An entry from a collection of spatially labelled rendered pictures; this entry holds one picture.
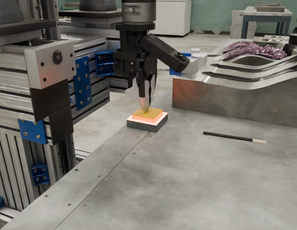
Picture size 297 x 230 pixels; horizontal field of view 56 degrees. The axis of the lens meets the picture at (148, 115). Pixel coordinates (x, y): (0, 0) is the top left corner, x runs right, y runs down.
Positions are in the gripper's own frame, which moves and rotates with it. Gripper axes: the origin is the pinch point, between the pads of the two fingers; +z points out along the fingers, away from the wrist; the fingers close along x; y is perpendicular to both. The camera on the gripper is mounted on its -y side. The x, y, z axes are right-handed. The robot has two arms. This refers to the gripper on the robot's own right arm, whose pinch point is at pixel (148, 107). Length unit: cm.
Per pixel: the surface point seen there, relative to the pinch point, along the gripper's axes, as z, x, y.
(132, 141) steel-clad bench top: 4.5, 10.2, -0.6
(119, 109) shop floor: 85, -169, 108
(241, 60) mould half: -3.2, -46.9, -16.1
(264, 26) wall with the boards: 60, -744, 9
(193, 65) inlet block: -6.9, -18.9, -6.0
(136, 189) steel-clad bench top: 4.5, 24.7, -8.9
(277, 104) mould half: -0.7, -12.4, -29.3
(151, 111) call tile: 1.2, -0.6, -0.7
